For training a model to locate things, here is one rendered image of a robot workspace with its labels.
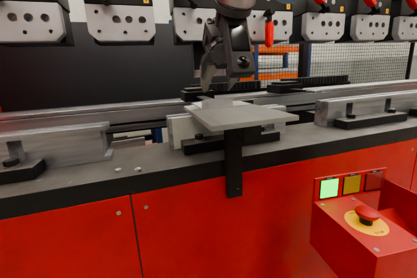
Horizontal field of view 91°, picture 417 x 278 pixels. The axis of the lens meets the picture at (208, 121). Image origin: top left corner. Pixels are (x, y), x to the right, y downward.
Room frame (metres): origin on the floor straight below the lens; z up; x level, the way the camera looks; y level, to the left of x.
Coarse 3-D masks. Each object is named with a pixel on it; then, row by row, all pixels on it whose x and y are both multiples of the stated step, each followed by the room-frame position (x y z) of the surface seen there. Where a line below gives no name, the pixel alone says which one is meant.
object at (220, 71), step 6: (192, 42) 0.61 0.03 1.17; (198, 42) 0.61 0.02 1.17; (192, 48) 0.61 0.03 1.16; (198, 48) 0.61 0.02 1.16; (192, 54) 0.62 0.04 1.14; (198, 54) 0.61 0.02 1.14; (192, 60) 0.62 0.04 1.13; (198, 60) 0.61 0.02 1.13; (198, 66) 0.61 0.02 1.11; (216, 66) 0.63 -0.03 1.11; (222, 66) 0.63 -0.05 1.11; (198, 72) 0.62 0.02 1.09; (222, 72) 0.64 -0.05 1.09
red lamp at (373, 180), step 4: (380, 172) 0.46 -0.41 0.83; (368, 176) 0.45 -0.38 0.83; (372, 176) 0.45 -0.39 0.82; (376, 176) 0.45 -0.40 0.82; (380, 176) 0.46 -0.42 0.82; (368, 180) 0.45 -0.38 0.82; (372, 180) 0.45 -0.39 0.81; (376, 180) 0.45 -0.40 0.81; (380, 180) 0.46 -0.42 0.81; (368, 184) 0.45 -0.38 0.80; (372, 184) 0.45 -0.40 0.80; (376, 184) 0.46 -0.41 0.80; (380, 184) 0.46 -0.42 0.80; (368, 188) 0.45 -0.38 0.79; (372, 188) 0.45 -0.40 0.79; (376, 188) 0.46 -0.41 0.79
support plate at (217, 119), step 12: (192, 108) 0.54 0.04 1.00; (216, 108) 0.52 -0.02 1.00; (228, 108) 0.51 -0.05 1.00; (240, 108) 0.50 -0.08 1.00; (252, 108) 0.50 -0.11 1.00; (264, 108) 0.49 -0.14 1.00; (204, 120) 0.39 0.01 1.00; (216, 120) 0.38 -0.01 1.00; (228, 120) 0.37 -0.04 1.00; (240, 120) 0.37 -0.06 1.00; (252, 120) 0.37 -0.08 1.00; (264, 120) 0.37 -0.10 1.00; (276, 120) 0.37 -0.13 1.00; (288, 120) 0.38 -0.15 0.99
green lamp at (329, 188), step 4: (328, 180) 0.43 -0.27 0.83; (332, 180) 0.43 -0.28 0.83; (336, 180) 0.43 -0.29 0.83; (324, 184) 0.43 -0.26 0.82; (328, 184) 0.43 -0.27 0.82; (332, 184) 0.43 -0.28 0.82; (336, 184) 0.43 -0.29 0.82; (324, 188) 0.43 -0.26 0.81; (328, 188) 0.43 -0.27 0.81; (332, 188) 0.43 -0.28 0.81; (336, 188) 0.44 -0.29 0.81; (324, 192) 0.43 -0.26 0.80; (328, 192) 0.43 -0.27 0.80; (332, 192) 0.43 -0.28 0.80; (336, 192) 0.44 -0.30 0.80; (320, 196) 0.43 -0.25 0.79; (324, 196) 0.43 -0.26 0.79; (328, 196) 0.43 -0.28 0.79; (332, 196) 0.43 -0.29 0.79
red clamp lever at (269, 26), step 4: (272, 8) 0.59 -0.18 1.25; (264, 12) 0.62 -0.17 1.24; (268, 12) 0.60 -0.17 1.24; (272, 12) 0.59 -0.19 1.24; (264, 16) 0.63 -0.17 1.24; (268, 16) 0.61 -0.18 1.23; (268, 20) 0.61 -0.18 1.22; (268, 24) 0.60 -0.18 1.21; (272, 24) 0.60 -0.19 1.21; (268, 28) 0.60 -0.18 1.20; (272, 28) 0.60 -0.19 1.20; (268, 32) 0.60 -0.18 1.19; (272, 32) 0.60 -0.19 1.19; (268, 36) 0.60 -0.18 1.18; (272, 36) 0.60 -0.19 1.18; (268, 40) 0.60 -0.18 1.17; (272, 40) 0.60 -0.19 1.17; (268, 44) 0.60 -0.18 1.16; (272, 44) 0.60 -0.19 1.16
